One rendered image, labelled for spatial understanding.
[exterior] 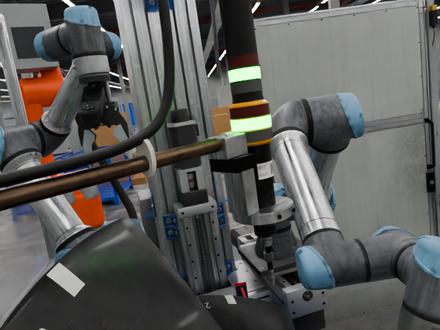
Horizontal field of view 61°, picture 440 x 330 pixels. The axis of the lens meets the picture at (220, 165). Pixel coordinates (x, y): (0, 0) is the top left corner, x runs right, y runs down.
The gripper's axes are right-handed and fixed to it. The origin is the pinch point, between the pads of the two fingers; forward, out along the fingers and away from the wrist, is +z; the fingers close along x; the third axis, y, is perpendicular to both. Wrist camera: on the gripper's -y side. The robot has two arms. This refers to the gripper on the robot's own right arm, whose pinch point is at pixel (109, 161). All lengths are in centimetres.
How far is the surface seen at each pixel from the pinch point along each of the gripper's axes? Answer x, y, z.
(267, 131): -26, -52, -7
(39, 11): 98, 323, -121
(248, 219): -23, -53, 2
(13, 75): 45, 76, -32
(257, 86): -26, -52, -12
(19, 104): 45, 76, -21
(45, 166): -7, -63, -8
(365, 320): -119, 126, 148
